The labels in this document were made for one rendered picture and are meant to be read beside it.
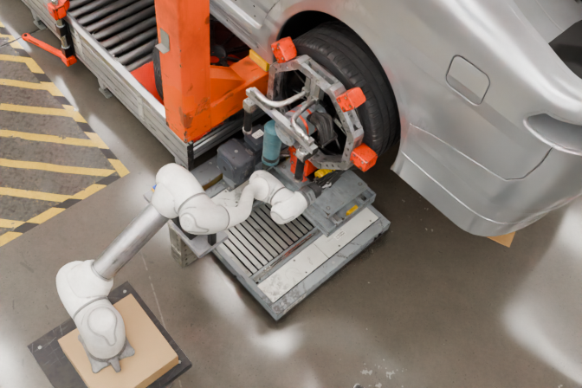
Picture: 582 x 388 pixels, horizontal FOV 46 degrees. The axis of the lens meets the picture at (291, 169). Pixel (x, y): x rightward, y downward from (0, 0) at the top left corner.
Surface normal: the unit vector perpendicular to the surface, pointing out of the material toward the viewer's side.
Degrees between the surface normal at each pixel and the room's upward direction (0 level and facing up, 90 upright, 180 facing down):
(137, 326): 4
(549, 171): 89
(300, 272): 0
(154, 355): 4
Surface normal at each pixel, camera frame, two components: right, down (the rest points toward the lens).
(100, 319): 0.22, -0.48
